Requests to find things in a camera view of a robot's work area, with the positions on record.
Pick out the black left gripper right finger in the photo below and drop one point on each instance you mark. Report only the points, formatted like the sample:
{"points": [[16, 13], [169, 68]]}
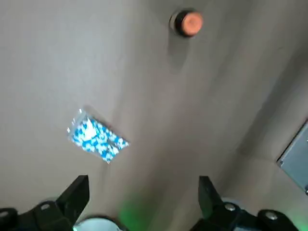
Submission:
{"points": [[216, 216]]}

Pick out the silver aluminium medicine case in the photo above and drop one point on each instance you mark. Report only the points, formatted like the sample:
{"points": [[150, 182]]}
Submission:
{"points": [[297, 163]]}

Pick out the brown bottle orange cap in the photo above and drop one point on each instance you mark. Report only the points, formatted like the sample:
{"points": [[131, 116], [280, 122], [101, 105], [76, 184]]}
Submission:
{"points": [[191, 22]]}

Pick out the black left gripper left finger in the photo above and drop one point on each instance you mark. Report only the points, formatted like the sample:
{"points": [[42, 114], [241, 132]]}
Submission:
{"points": [[60, 214]]}

